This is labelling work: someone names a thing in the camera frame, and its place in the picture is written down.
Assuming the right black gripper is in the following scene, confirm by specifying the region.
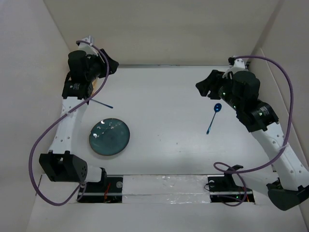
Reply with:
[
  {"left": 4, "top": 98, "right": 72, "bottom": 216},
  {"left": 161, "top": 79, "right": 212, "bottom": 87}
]
[{"left": 196, "top": 69, "right": 243, "bottom": 112}]

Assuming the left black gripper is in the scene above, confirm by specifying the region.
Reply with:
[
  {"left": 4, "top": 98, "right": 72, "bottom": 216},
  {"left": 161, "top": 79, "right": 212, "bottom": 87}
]
[{"left": 85, "top": 49, "right": 118, "bottom": 82}]

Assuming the yellow car-print cloth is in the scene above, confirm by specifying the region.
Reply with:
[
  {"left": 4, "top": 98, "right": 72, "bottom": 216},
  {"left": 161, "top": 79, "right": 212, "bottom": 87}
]
[{"left": 91, "top": 78, "right": 98, "bottom": 95}]

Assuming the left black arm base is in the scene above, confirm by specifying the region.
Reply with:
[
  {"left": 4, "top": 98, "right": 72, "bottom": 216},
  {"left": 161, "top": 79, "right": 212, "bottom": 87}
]
[{"left": 77, "top": 175, "right": 123, "bottom": 203}]

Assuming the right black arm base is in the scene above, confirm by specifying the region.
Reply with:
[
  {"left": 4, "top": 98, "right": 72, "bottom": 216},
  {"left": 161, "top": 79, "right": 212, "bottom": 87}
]
[{"left": 204, "top": 174, "right": 255, "bottom": 206}]

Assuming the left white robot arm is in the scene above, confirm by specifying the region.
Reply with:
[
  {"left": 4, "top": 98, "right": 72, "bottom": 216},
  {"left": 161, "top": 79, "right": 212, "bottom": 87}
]
[{"left": 39, "top": 49, "right": 119, "bottom": 192}]

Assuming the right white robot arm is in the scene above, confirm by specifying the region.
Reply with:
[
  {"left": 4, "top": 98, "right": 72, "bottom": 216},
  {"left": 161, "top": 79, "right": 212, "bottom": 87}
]
[{"left": 196, "top": 70, "right": 309, "bottom": 211}]

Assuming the blue metal spoon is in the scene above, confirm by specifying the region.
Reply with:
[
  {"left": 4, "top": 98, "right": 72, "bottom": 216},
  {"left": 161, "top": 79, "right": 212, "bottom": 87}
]
[{"left": 206, "top": 103, "right": 222, "bottom": 135}]

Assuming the blue metal fork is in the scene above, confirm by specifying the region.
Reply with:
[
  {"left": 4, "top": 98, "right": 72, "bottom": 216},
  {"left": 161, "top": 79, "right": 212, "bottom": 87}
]
[{"left": 91, "top": 99, "right": 113, "bottom": 109}]

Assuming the teal ceramic plate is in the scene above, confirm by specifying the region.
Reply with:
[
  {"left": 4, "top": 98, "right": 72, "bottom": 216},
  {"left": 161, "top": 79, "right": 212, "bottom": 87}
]
[{"left": 89, "top": 118, "right": 130, "bottom": 156}]

